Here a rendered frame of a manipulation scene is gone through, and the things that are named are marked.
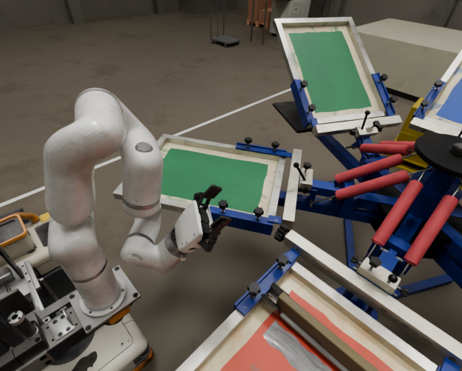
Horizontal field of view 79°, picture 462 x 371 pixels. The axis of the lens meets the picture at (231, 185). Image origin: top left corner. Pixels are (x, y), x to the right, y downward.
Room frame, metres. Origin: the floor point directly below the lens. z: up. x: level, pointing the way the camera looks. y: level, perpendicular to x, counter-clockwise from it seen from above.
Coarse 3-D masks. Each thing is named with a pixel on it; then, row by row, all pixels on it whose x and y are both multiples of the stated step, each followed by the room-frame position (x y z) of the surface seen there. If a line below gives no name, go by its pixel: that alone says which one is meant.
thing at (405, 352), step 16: (288, 272) 0.61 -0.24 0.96; (304, 272) 0.59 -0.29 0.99; (320, 288) 0.53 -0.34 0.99; (256, 304) 0.46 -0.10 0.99; (336, 304) 0.48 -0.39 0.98; (352, 304) 0.47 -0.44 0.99; (224, 320) 0.40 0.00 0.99; (240, 320) 0.40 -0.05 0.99; (352, 320) 0.43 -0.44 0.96; (368, 320) 0.42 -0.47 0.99; (224, 336) 0.35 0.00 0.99; (384, 336) 0.37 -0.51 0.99; (208, 352) 0.31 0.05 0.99; (400, 352) 0.33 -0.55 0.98; (416, 352) 0.33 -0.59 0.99; (192, 368) 0.26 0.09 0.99; (416, 368) 0.29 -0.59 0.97; (432, 368) 0.29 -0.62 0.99
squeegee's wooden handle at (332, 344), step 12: (288, 300) 0.44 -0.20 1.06; (288, 312) 0.42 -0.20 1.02; (300, 312) 0.41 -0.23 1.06; (300, 324) 0.39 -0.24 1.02; (312, 324) 0.37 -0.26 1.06; (312, 336) 0.36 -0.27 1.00; (324, 336) 0.34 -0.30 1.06; (336, 336) 0.34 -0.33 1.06; (324, 348) 0.33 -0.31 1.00; (336, 348) 0.31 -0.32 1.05; (348, 348) 0.31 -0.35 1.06; (348, 360) 0.28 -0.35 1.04; (360, 360) 0.28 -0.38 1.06
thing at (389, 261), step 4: (384, 252) 0.66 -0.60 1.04; (380, 256) 0.64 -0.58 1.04; (384, 256) 0.64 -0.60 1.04; (388, 256) 0.64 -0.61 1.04; (392, 256) 0.64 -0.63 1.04; (380, 260) 0.63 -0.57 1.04; (384, 260) 0.63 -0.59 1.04; (388, 260) 0.63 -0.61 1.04; (392, 260) 0.63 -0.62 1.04; (396, 260) 0.63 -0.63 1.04; (384, 264) 0.61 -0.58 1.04; (388, 264) 0.61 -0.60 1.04; (392, 264) 0.61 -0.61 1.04; (396, 264) 0.61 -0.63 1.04; (388, 268) 0.59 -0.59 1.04; (392, 268) 0.59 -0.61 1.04; (368, 280) 0.54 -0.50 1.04; (380, 288) 0.51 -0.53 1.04
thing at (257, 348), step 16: (304, 304) 0.48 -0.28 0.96; (272, 320) 0.42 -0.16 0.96; (320, 320) 0.43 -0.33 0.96; (256, 336) 0.37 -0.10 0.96; (240, 352) 0.32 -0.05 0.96; (256, 352) 0.32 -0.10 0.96; (272, 352) 0.32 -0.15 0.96; (224, 368) 0.28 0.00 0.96; (240, 368) 0.28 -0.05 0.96; (272, 368) 0.28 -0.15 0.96; (288, 368) 0.28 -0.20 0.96
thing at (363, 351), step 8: (344, 336) 0.38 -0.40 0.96; (352, 344) 0.36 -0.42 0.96; (360, 344) 0.36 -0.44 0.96; (360, 352) 0.34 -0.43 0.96; (368, 352) 0.34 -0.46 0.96; (328, 360) 0.31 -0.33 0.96; (368, 360) 0.31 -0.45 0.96; (376, 360) 0.31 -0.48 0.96; (336, 368) 0.29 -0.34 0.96; (384, 368) 0.29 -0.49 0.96
